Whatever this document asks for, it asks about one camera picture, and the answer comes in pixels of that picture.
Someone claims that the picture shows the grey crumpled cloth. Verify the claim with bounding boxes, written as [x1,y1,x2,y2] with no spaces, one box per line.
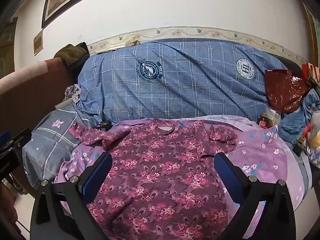
[64,84,82,103]

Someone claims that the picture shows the olive green garment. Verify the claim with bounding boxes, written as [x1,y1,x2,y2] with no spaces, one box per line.
[54,42,90,70]

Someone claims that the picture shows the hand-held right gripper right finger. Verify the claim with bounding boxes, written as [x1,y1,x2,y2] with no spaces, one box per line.
[214,152,287,240]

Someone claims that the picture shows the brown headboard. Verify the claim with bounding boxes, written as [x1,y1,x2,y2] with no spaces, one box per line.
[0,57,80,140]

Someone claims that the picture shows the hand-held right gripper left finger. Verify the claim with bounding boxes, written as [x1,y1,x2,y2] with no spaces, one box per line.
[35,151,113,240]

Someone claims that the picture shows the blue denim garment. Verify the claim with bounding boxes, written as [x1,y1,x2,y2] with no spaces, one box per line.
[278,89,320,144]

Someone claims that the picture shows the maroon floral shirt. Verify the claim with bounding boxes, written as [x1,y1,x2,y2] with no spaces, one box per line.
[68,118,238,240]

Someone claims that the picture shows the small wall plaque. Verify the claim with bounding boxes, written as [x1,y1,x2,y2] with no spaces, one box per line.
[33,29,44,56]

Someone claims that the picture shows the blue plaid quilt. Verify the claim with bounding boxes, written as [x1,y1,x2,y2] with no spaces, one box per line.
[75,38,290,126]

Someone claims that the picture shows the red paper bag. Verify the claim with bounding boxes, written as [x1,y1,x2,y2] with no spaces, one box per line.
[301,62,320,83]

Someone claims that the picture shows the yellow plastic bag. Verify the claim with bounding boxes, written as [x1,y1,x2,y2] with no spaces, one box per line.
[305,110,320,173]

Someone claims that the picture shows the wooden door frame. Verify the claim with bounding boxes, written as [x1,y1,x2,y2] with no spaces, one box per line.
[302,2,320,63]

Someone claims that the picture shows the grey star pillow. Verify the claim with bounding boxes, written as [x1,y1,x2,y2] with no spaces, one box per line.
[22,109,93,190]

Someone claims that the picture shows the dark red plastic bag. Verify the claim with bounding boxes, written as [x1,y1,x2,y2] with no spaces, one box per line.
[264,69,310,113]

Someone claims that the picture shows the purple floral bed sheet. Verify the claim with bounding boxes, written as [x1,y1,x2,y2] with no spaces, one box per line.
[54,114,306,240]

